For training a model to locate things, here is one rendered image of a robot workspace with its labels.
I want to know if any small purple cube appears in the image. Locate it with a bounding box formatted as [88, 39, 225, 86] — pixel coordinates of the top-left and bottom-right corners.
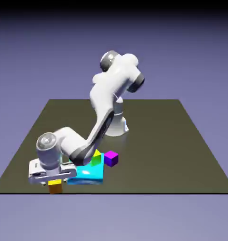
[103, 150, 119, 168]

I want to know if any large cyan box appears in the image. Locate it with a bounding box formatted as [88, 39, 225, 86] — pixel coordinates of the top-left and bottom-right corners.
[67, 153, 105, 185]

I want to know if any small yellow cube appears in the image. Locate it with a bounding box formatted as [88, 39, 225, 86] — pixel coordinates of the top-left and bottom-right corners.
[48, 179, 63, 195]

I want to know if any small lime green cube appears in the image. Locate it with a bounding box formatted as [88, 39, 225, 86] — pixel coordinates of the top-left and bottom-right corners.
[91, 148, 102, 167]

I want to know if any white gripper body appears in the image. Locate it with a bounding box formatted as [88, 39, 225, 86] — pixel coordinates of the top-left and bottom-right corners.
[28, 165, 78, 185]

